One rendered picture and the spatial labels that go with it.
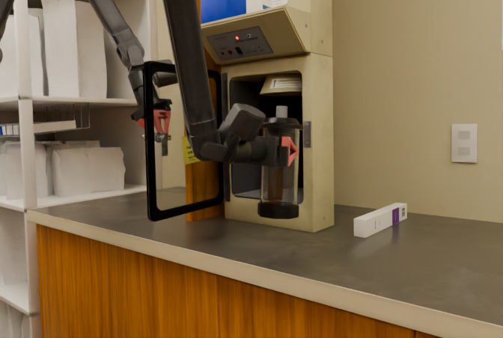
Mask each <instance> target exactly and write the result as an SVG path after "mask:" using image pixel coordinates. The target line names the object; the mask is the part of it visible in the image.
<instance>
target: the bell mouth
mask: <svg viewBox="0 0 503 338"><path fill-rule="evenodd" d="M260 95H261V96H302V74H301V73H282V74H274V75H269V76H267V77H266V80H265V82H264V84H263V87H262V89H261V91H260Z"/></svg>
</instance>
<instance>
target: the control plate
mask: <svg viewBox="0 0 503 338"><path fill-rule="evenodd" d="M247 34H250V35H251V37H248V36H247ZM236 37H238V38H239V39H238V40H237V39H236ZM206 38H207V39H208V41H209V42H210V44H211V46H212V47H213V49H214V50H215V52H216V54H217V55H218V56H219V58H220V59H221V61H226V60H231V59H237V58H246V57H251V56H256V55H266V54H271V53H273V51H272V49H271V47H270V45H269V44H268V42H267V40H266V38H265V37H264V35H263V32H262V31H261V29H260V27H259V26H256V27H252V28H246V29H242V30H238V31H231V32H227V33H223V34H217V35H213V36H209V37H206ZM259 45H260V46H261V48H258V46H259ZM252 46H253V47H254V49H252ZM235 47H239V48H240V49H241V51H242V53H243V54H240V55H239V54H238V53H237V51H236V49H235ZM245 48H247V49H248V50H245ZM228 50H231V51H232V52H233V53H232V55H230V54H228ZM221 52H224V54H223V55H222V54H221Z"/></svg>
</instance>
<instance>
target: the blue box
mask: <svg viewBox="0 0 503 338"><path fill-rule="evenodd" d="M200 3H201V24H204V23H207V22H213V21H216V20H220V19H226V18H229V17H232V16H239V15H242V14H245V13H246V0H201V2H200Z"/></svg>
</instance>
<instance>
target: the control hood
mask: <svg viewBox="0 0 503 338"><path fill-rule="evenodd" d="M256 26H259V27H260V29H261V31H262V32H263V35H264V37H265V38H266V40H267V42H268V44H269V45H270V47H271V49H272V51H273V53H271V54H266V55H256V56H251V57H246V58H237V59H231V60H226V61H221V59H220V58H219V56H218V55H217V54H216V52H215V50H214V49H213V47H212V46H211V44H210V42H209V41H208V39H207V38H206V37H209V36H213V35H217V34H223V33H227V32H231V31H238V30H242V29H246V28H252V27H256ZM201 33H202V38H203V43H204V47H205V49H206V50H207V51H208V53H209V54H210V56H211V58H212V59H213V60H214V62H215V63H216V64H218V65H225V64H235V63H240V62H246V61H256V60H261V59H267V58H277V57H282V56H288V55H298V54H303V53H309V52H310V51H311V19H310V13H307V12H305V11H302V10H298V9H296V8H294V7H290V6H287V5H285V4H284V5H280V6H277V7H271V8H267V9H264V10H259V11H255V12H251V13H245V14H242V15H239V16H232V17H229V18H226V19H220V20H216V21H213V22H207V23H204V24H201Z"/></svg>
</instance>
